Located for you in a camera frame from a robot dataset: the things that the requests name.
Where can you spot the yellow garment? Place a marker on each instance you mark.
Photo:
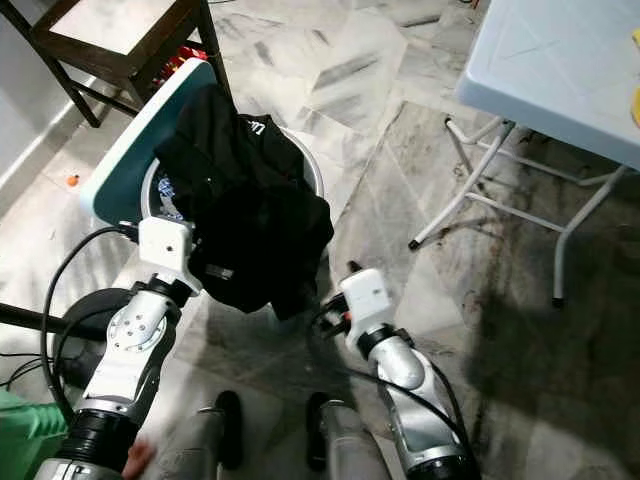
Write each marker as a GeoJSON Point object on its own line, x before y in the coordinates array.
{"type": "Point", "coordinates": [635, 100]}

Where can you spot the robot left leg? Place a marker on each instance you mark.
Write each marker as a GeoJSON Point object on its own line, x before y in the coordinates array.
{"type": "Point", "coordinates": [200, 440]}

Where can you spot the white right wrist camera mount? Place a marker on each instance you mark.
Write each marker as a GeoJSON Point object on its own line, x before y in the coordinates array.
{"type": "Point", "coordinates": [365, 305]}

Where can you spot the black garment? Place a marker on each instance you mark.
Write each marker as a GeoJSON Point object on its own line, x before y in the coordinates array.
{"type": "Point", "coordinates": [260, 220]}

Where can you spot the black standing fan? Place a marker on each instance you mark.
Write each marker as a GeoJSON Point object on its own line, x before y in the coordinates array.
{"type": "Point", "coordinates": [95, 320]}

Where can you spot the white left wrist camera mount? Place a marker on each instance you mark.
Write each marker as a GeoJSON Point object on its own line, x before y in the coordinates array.
{"type": "Point", "coordinates": [165, 250]}

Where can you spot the green plastic bin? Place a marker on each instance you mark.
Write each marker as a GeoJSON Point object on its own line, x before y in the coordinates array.
{"type": "Point", "coordinates": [30, 440]}

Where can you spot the robot right leg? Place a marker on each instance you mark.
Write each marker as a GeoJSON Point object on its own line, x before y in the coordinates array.
{"type": "Point", "coordinates": [350, 445]}

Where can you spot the red toy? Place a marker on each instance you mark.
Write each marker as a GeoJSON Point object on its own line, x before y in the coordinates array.
{"type": "Point", "coordinates": [185, 60]}

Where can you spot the small orange ball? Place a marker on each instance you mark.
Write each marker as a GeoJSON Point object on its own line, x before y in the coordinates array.
{"type": "Point", "coordinates": [72, 181]}

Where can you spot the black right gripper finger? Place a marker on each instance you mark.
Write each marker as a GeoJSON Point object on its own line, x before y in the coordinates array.
{"type": "Point", "coordinates": [355, 269]}

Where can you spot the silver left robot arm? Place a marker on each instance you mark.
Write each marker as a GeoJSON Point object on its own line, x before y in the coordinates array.
{"type": "Point", "coordinates": [130, 360]}

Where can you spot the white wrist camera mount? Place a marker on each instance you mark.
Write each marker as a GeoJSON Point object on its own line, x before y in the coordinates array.
{"type": "Point", "coordinates": [365, 305]}
{"type": "Point", "coordinates": [165, 250]}

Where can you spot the robot leg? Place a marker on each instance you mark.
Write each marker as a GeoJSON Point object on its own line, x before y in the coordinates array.
{"type": "Point", "coordinates": [200, 440]}
{"type": "Point", "coordinates": [350, 445]}

